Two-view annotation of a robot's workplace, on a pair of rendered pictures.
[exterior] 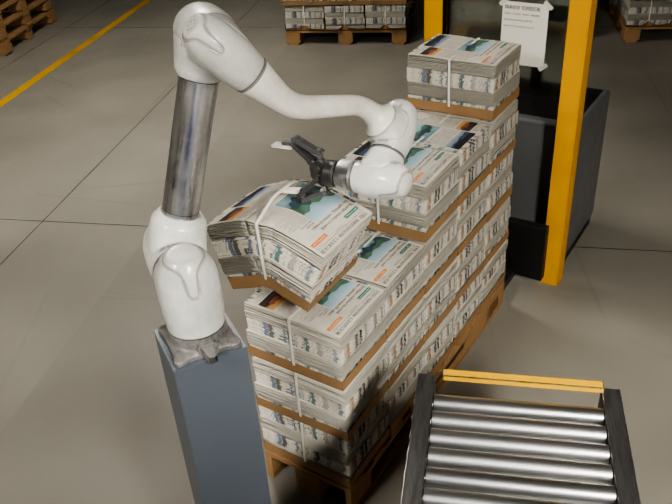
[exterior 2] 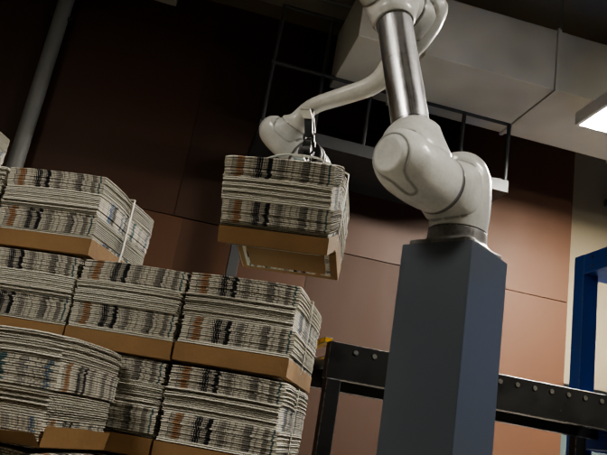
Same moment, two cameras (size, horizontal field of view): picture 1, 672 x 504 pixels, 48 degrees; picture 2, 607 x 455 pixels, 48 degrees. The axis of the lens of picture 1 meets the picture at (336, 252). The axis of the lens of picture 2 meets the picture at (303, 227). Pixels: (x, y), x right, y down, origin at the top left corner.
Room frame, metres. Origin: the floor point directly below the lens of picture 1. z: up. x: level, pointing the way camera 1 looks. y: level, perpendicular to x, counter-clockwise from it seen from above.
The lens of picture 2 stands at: (2.64, 1.81, 0.47)
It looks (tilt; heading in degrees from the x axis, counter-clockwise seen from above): 17 degrees up; 247
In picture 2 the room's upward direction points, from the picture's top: 10 degrees clockwise
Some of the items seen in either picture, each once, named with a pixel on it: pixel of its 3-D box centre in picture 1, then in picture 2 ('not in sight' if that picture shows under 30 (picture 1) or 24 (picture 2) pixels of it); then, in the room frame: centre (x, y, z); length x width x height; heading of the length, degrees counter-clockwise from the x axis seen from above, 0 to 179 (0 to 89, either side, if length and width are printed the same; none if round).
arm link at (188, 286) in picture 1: (188, 285); (459, 193); (1.62, 0.39, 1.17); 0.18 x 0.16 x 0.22; 20
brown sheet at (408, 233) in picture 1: (396, 208); (71, 259); (2.48, -0.24, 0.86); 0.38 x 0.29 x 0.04; 57
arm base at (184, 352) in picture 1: (200, 334); (460, 246); (1.59, 0.37, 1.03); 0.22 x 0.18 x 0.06; 24
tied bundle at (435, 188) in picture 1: (396, 187); (79, 231); (2.49, -0.24, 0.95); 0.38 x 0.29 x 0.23; 57
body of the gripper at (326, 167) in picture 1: (325, 172); (309, 151); (1.92, 0.01, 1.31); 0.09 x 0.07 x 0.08; 57
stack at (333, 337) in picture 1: (382, 321); (75, 424); (2.37, -0.16, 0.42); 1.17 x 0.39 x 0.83; 146
